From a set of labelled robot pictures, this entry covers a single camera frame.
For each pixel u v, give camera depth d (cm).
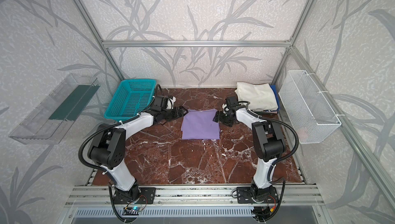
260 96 102
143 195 73
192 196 75
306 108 64
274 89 110
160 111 75
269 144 50
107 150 48
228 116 83
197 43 97
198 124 98
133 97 116
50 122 65
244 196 73
